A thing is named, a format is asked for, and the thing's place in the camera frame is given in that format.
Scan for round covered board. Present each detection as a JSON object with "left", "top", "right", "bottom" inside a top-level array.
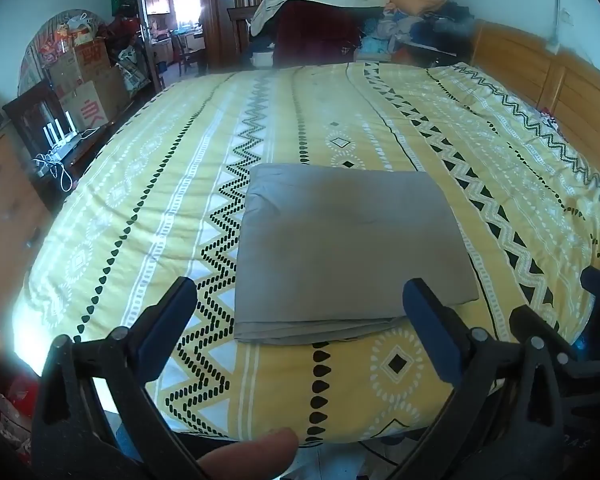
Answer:
[{"left": 19, "top": 7, "right": 112, "bottom": 98}]

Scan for pile of assorted clothes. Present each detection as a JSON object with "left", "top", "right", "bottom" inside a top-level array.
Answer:
[{"left": 360, "top": 2, "right": 477, "bottom": 63}]

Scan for light wooden dresser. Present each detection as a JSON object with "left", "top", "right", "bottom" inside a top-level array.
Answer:
[{"left": 0, "top": 125, "right": 57, "bottom": 323}]

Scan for white cables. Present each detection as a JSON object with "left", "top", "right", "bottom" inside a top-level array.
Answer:
[{"left": 32, "top": 151, "right": 75, "bottom": 192}]

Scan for dark wooden cabinet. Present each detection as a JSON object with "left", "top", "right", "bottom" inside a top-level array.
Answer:
[{"left": 2, "top": 80, "right": 131, "bottom": 211}]

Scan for large cardboard box red print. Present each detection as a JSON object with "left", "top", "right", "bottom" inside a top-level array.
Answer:
[{"left": 59, "top": 67, "right": 132, "bottom": 132}]

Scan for grey pants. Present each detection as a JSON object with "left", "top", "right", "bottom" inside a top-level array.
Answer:
[{"left": 233, "top": 162, "right": 480, "bottom": 346}]

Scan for white router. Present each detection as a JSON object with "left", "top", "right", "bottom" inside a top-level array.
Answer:
[{"left": 41, "top": 111, "right": 79, "bottom": 147}]

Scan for white wall cable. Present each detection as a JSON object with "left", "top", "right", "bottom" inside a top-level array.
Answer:
[{"left": 549, "top": 0, "right": 573, "bottom": 47}]

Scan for dark red cloth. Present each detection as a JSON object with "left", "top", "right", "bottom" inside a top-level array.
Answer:
[{"left": 274, "top": 0, "right": 367, "bottom": 67}]

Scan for small cardboard box red print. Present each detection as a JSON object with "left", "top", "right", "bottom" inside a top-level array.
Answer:
[{"left": 74, "top": 40, "right": 114, "bottom": 82}]

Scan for brown wooden wardrobe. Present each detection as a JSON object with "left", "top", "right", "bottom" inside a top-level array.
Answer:
[{"left": 195, "top": 0, "right": 303, "bottom": 70}]

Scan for yellow patterned blanket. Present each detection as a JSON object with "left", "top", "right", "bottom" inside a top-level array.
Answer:
[{"left": 12, "top": 61, "right": 600, "bottom": 448}]

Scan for patterned woven bag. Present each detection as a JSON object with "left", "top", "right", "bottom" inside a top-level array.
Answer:
[{"left": 117, "top": 45, "right": 152, "bottom": 94}]

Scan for dark wooden chair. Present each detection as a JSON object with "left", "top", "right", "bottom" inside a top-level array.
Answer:
[{"left": 170, "top": 30, "right": 207, "bottom": 77}]

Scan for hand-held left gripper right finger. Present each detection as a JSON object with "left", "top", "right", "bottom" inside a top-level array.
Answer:
[{"left": 402, "top": 277, "right": 566, "bottom": 480}]

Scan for green bag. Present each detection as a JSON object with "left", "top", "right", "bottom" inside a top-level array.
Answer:
[{"left": 111, "top": 0, "right": 142, "bottom": 19}]

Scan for wooden chair with high back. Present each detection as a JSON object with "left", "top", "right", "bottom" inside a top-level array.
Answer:
[{"left": 227, "top": 5, "right": 261, "bottom": 57}]

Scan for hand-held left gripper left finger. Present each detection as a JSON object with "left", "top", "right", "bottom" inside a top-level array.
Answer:
[{"left": 32, "top": 276, "right": 206, "bottom": 480}]

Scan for wooden headboard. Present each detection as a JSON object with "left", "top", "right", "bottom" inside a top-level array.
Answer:
[{"left": 470, "top": 20, "right": 600, "bottom": 196}]

